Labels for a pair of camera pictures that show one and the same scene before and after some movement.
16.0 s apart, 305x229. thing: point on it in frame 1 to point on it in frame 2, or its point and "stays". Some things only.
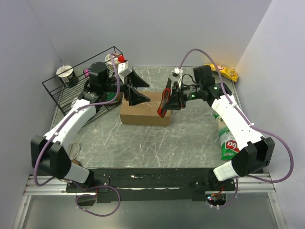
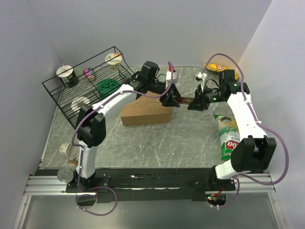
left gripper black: (134, 97) to (170, 100)
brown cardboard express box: (145, 113) stays
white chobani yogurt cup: (74, 149) stays
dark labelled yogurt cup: (67, 76) stays
